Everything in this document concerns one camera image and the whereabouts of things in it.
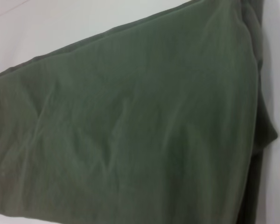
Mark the dark green FREE t-shirt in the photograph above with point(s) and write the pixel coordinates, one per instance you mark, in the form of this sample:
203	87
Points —
130	116

